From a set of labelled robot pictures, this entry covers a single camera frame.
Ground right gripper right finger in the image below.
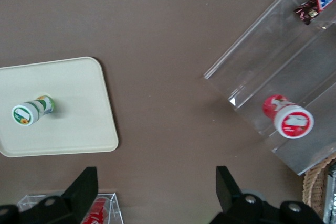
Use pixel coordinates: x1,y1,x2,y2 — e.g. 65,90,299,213
209,165,326,224

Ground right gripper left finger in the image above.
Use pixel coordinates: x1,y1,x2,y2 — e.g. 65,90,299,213
0,166,99,224

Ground green gum bottle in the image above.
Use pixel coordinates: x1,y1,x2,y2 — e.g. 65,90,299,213
11,94,56,127

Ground cream plastic tray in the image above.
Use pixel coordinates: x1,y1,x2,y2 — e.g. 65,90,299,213
0,56,119,158

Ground red gum bottle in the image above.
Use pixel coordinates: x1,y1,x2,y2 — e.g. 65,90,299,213
262,94,315,140

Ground red cola bottle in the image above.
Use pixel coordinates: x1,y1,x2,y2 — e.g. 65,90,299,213
81,199,112,224

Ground clear acrylic bottle rack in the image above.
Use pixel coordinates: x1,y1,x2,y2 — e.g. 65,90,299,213
16,192,124,224

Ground light wicker basket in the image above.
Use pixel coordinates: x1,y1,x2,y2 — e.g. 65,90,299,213
302,153,336,224

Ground silver foil bag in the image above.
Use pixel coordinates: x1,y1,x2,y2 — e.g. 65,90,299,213
322,163,336,224

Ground clear acrylic stepped stand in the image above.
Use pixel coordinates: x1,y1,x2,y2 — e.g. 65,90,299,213
203,0,336,176

